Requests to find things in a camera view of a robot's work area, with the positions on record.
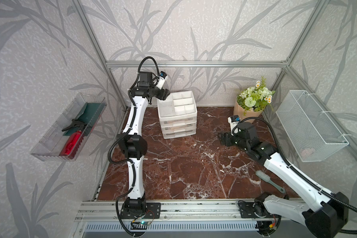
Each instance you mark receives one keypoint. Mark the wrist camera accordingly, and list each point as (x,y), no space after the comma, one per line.
(233,121)
(161,80)

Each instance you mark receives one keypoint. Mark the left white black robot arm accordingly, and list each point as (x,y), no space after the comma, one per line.
(130,147)

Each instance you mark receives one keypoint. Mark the white plastic drawer organizer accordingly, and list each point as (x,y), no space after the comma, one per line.
(178,115)

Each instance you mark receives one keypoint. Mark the clear plastic wall tray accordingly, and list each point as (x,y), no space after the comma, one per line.
(65,139)

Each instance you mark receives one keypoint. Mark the black clamp tool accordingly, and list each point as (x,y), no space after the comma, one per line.
(75,124)

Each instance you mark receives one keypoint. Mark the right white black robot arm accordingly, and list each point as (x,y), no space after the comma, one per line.
(324,213)

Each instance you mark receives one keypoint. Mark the white green artificial flowers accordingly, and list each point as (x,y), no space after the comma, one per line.
(256,98)

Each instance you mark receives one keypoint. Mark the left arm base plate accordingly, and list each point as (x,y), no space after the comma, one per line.
(150,210)

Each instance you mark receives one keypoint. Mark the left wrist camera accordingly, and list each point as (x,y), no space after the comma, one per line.
(161,80)

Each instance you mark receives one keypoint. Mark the aluminium front rail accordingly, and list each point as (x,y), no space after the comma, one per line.
(170,210)

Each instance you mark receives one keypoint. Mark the pink object in basket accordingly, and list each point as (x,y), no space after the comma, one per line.
(307,152)

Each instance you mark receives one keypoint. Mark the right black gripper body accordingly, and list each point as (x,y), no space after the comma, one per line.
(233,140)

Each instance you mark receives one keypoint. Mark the beige flower pot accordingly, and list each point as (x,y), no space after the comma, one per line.
(243,113)

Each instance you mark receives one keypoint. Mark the green cloth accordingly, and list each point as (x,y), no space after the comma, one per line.
(88,114)

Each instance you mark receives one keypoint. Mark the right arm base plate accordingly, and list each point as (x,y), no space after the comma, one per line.
(254,210)

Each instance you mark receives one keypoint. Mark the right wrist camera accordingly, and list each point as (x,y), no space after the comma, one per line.
(233,121)

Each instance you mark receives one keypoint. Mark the red brush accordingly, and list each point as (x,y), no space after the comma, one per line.
(72,145)

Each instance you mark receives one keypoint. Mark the white wire mesh basket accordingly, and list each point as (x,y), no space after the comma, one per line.
(309,126)

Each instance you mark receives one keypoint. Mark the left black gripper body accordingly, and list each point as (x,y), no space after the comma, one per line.
(160,94)

